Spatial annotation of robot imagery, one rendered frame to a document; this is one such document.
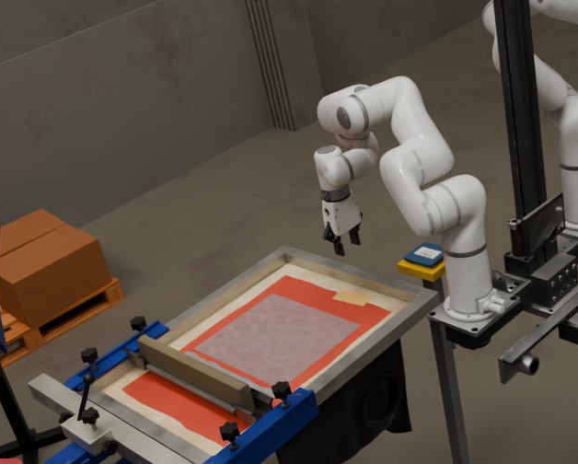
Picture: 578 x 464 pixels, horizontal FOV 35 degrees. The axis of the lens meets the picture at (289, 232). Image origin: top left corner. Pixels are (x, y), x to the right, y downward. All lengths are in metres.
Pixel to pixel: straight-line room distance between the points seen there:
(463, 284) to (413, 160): 0.30
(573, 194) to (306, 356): 0.76
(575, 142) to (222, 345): 1.03
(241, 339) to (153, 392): 0.28
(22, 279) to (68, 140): 1.35
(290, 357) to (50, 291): 2.43
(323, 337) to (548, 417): 1.34
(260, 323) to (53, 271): 2.22
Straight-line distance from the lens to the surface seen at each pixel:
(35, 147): 5.57
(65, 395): 2.35
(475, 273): 2.01
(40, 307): 4.64
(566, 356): 3.82
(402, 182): 1.90
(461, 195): 1.92
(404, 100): 2.00
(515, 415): 3.56
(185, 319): 2.57
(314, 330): 2.45
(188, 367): 2.27
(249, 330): 2.51
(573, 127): 2.23
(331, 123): 2.10
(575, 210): 2.34
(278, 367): 2.34
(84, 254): 4.67
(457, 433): 3.01
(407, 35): 7.42
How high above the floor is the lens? 2.30
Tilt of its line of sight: 27 degrees down
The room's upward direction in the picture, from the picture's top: 13 degrees counter-clockwise
